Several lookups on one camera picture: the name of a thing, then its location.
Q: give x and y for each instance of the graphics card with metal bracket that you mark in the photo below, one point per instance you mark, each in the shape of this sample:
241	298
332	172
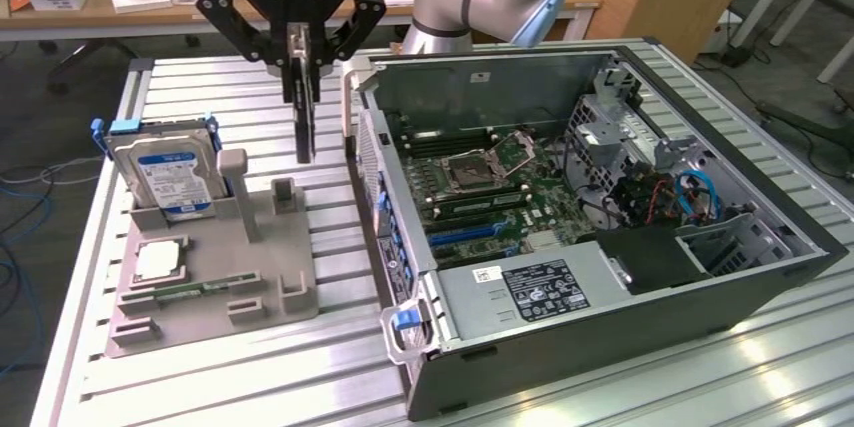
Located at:
304	137

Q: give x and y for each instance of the wooden desk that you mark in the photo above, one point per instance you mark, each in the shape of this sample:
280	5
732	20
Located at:
88	19

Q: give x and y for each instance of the black office chair base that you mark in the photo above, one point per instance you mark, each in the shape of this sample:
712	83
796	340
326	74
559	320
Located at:
811	124
74	54

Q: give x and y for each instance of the black RAM slot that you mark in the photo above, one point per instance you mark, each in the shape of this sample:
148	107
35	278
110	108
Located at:
444	131
444	137
444	142
444	148

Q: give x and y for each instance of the small orange box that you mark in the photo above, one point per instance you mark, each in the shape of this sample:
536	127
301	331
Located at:
19	1

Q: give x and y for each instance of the hard disk with blue carrier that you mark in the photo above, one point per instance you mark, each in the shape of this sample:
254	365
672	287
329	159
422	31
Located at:
170	177

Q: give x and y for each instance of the CPU socket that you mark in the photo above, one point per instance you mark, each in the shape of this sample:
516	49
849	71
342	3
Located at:
470	169

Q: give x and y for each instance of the metal disk bay cage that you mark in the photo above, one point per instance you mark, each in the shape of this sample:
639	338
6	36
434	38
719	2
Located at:
728	247
597	134

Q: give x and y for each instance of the green motherboard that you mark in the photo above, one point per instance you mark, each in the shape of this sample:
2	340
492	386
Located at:
541	197

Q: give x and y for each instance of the blue expansion slot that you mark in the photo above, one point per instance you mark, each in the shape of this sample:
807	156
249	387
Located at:
468	235

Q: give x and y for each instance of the grey parts rack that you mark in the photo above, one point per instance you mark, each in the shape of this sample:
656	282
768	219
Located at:
221	257

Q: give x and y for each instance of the silver CPU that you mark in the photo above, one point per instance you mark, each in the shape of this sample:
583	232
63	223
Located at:
161	259

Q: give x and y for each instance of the silver chipset heatsink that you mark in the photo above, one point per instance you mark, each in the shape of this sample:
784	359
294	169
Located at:
548	242

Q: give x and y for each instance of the green RAM stick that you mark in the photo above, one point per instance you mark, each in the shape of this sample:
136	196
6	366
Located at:
201	289

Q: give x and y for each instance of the grey power supply unit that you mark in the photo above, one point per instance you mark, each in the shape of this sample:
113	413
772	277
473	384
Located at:
468	307

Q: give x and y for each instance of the blue case release latch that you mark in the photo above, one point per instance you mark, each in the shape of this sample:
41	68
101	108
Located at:
405	321

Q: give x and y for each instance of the black plastic shroud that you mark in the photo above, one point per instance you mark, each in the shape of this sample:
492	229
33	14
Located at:
657	259

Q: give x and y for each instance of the open black PC case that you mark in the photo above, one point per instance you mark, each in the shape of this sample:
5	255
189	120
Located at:
601	347

